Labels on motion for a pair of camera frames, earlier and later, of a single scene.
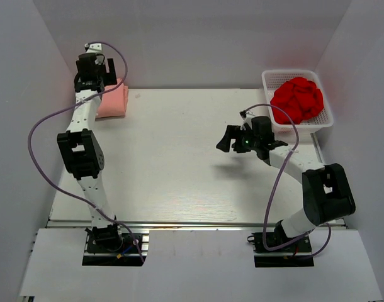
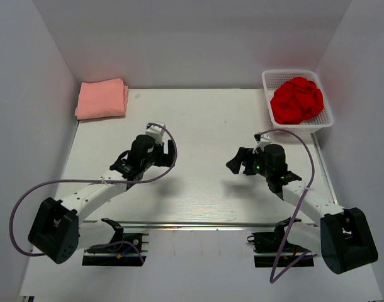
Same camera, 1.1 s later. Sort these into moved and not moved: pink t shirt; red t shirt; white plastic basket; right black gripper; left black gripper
Moved: left black gripper; right black gripper
Not moved: red t shirt; white plastic basket; pink t shirt
